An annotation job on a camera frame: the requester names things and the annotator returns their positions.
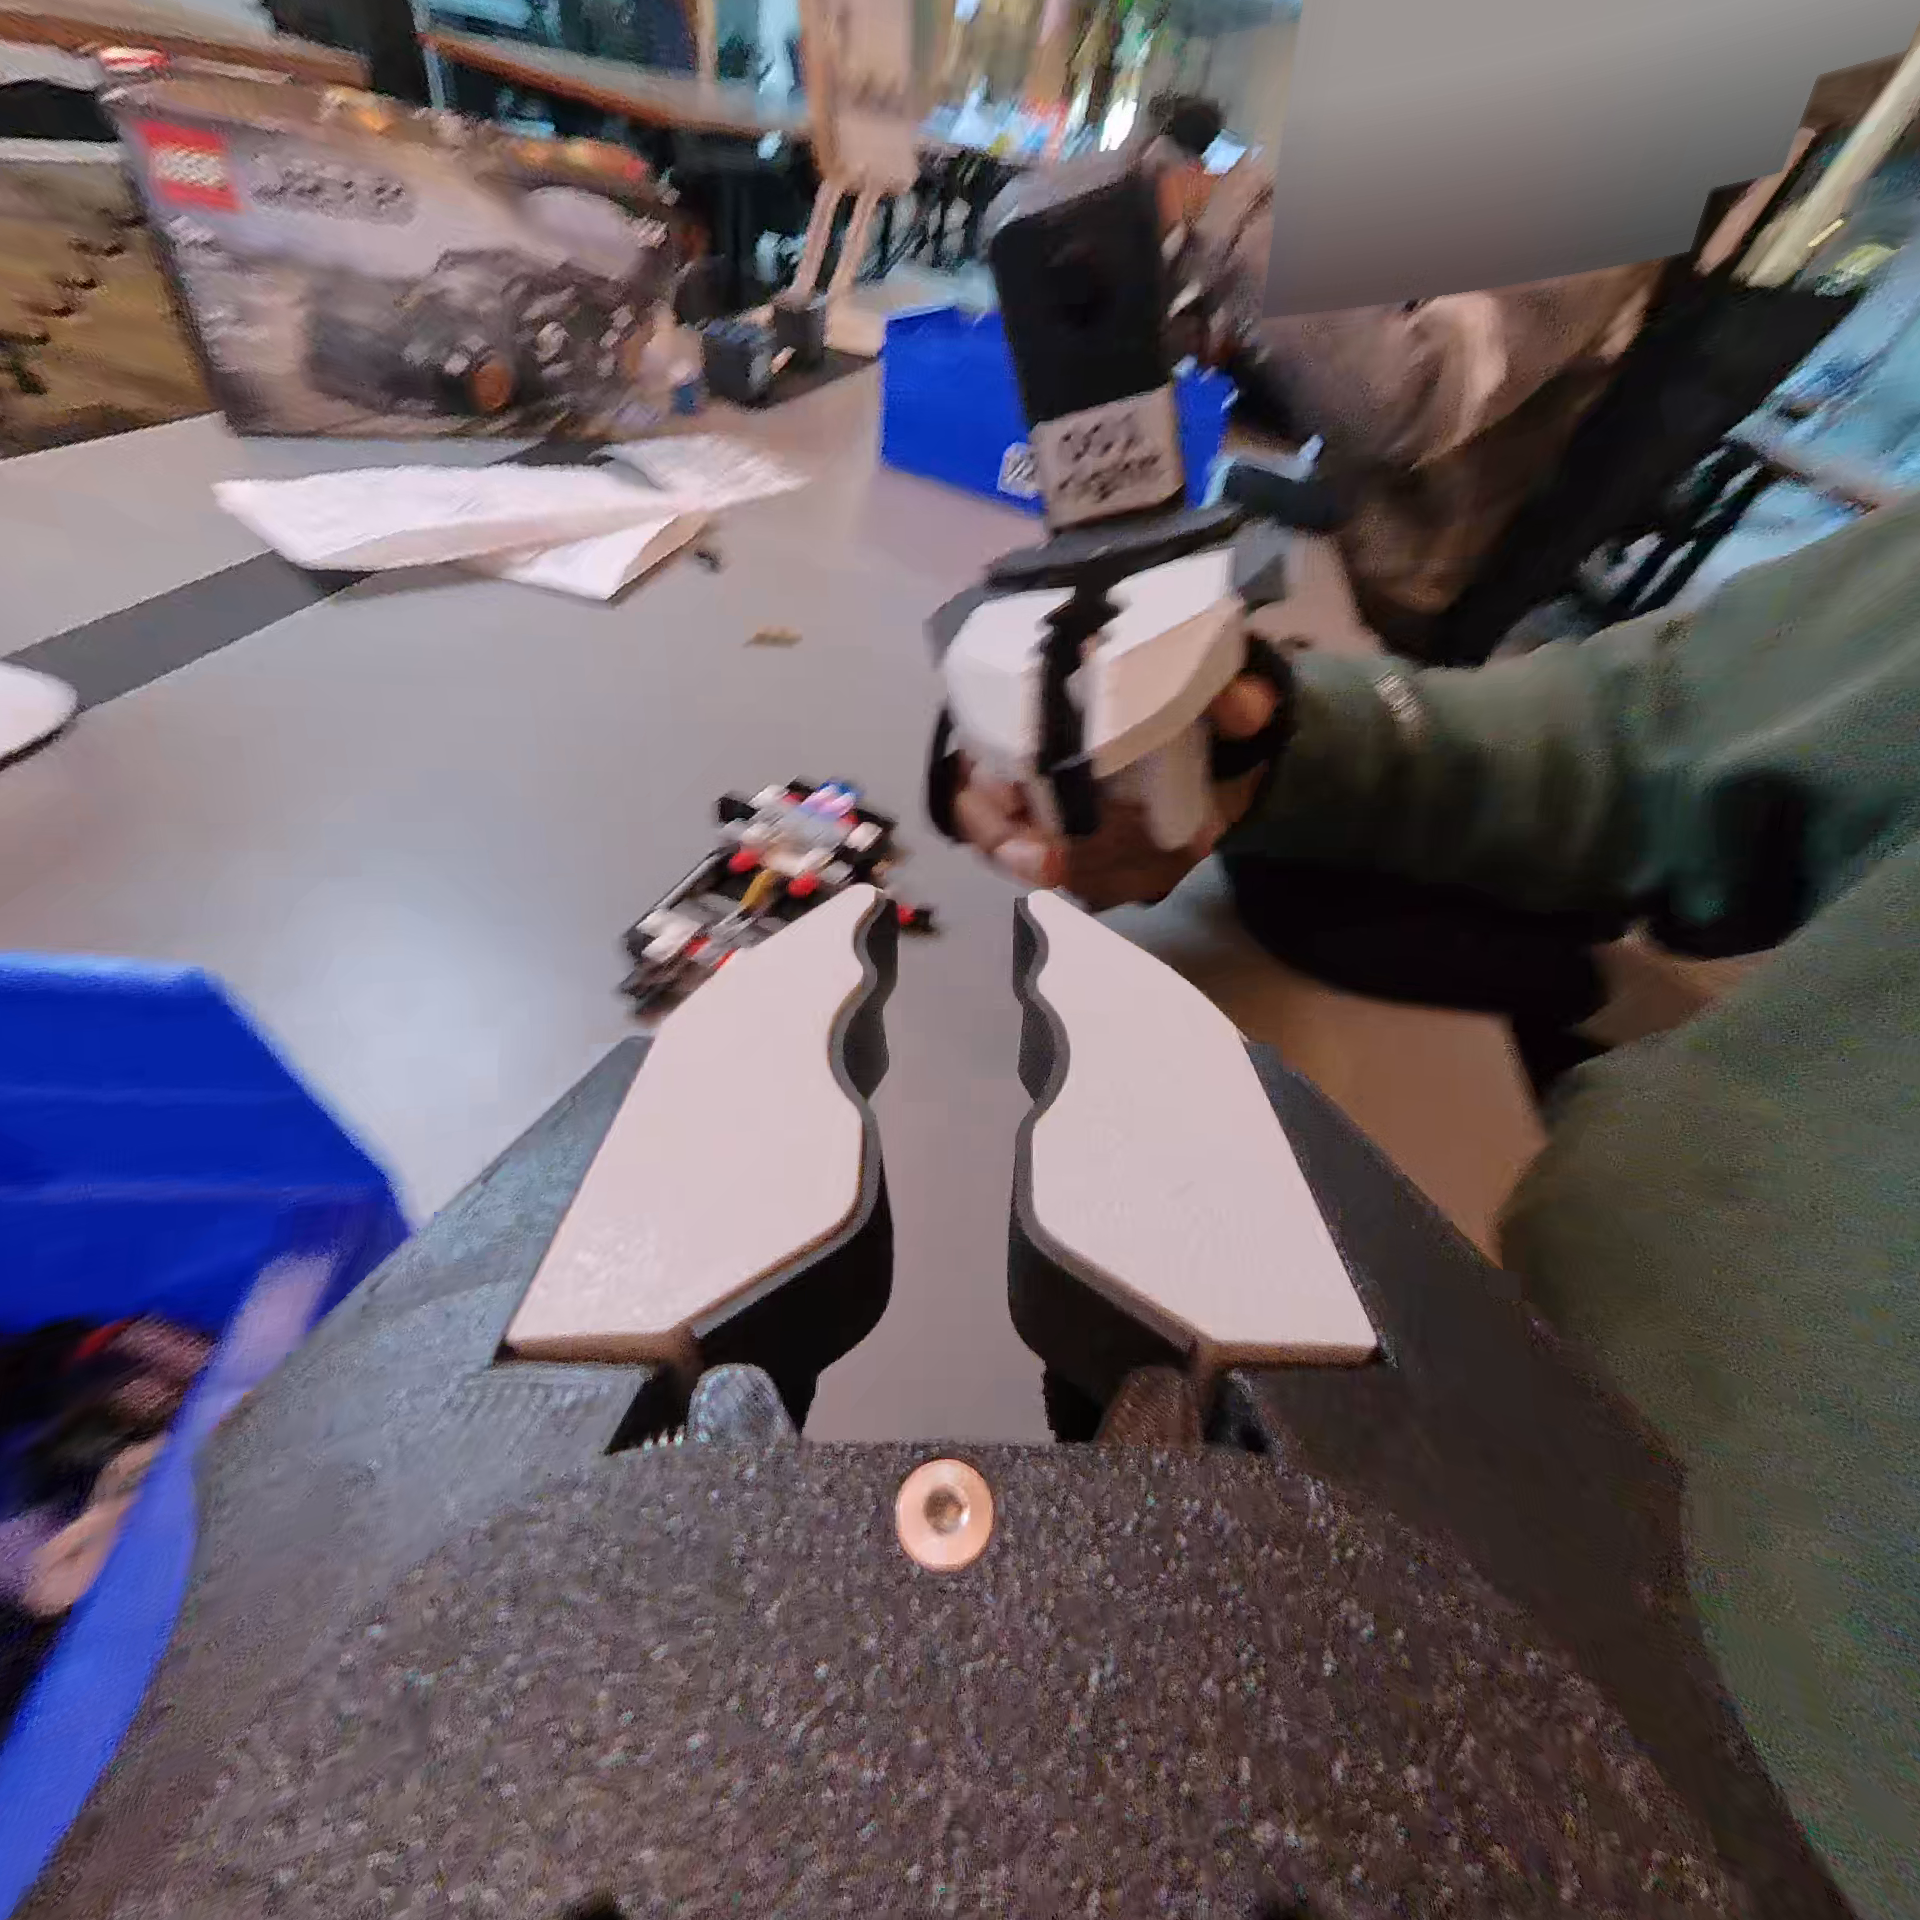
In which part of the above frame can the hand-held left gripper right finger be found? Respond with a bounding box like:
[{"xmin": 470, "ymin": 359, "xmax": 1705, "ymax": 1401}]
[{"xmin": 1011, "ymin": 891, "xmax": 1383, "ymax": 1376}]

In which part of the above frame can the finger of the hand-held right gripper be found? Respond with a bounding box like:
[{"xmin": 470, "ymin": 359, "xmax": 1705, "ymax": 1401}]
[
  {"xmin": 936, "ymin": 585, "xmax": 1087, "ymax": 841},
  {"xmin": 1074, "ymin": 550, "xmax": 1249, "ymax": 776}
]

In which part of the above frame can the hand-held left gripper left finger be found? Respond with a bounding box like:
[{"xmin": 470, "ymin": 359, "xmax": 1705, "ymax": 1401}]
[{"xmin": 505, "ymin": 889, "xmax": 895, "ymax": 1367}]

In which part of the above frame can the brick car model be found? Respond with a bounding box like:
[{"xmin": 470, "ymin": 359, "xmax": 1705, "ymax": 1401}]
[{"xmin": 621, "ymin": 781, "xmax": 931, "ymax": 1008}]

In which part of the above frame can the large blue plastic bin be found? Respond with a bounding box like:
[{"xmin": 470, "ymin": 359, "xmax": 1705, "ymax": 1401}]
[{"xmin": 0, "ymin": 955, "xmax": 407, "ymax": 1891}]

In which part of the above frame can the person's right forearm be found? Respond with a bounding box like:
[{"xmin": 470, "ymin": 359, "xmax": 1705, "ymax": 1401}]
[{"xmin": 1232, "ymin": 496, "xmax": 1920, "ymax": 961}]

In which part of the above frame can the toy car set box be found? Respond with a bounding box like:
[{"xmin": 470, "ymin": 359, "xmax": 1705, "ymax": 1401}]
[{"xmin": 105, "ymin": 75, "xmax": 693, "ymax": 443}]

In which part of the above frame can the person's right hand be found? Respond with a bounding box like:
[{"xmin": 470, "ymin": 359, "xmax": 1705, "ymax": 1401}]
[{"xmin": 946, "ymin": 677, "xmax": 1297, "ymax": 915}]

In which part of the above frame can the small blue bin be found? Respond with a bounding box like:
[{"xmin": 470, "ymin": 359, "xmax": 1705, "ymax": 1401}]
[{"xmin": 879, "ymin": 301, "xmax": 1239, "ymax": 511}]

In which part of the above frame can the standing sign board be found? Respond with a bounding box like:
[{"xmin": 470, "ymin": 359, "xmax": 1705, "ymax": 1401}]
[{"xmin": 805, "ymin": 0, "xmax": 931, "ymax": 195}]

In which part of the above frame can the small black box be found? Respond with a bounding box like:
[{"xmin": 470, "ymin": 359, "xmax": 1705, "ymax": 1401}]
[{"xmin": 705, "ymin": 315, "xmax": 789, "ymax": 407}]

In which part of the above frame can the white sticker sheet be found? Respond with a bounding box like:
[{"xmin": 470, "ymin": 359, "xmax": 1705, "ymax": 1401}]
[{"xmin": 600, "ymin": 437, "xmax": 806, "ymax": 505}]

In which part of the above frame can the black office chair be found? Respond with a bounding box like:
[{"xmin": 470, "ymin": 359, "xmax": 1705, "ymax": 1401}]
[{"xmin": 1502, "ymin": 272, "xmax": 1862, "ymax": 662}]

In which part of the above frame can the person's torso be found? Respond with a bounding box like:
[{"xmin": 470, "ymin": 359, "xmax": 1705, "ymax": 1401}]
[{"xmin": 1502, "ymin": 841, "xmax": 1920, "ymax": 1920}]

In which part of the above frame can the white numbered paper bag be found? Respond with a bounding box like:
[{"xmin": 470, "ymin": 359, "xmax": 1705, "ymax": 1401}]
[{"xmin": 216, "ymin": 450, "xmax": 705, "ymax": 570}]

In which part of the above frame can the white book stand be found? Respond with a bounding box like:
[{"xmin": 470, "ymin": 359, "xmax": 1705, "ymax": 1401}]
[{"xmin": 0, "ymin": 659, "xmax": 82, "ymax": 767}]

